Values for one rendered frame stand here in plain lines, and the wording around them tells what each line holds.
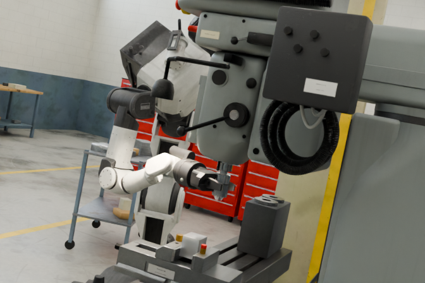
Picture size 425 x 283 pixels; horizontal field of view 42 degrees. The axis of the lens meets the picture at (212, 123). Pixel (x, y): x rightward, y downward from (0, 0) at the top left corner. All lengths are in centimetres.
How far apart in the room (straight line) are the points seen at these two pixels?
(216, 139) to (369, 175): 45
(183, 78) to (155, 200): 61
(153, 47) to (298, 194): 162
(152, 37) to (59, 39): 1037
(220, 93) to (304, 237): 197
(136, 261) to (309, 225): 191
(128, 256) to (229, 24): 72
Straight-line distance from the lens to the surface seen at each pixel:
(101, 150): 469
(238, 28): 156
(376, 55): 147
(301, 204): 340
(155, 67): 206
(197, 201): 686
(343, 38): 122
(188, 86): 205
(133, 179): 192
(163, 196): 238
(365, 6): 339
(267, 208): 204
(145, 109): 200
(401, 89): 145
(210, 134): 159
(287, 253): 221
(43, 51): 1215
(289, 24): 125
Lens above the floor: 151
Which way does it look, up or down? 3 degrees down
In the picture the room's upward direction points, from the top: 11 degrees clockwise
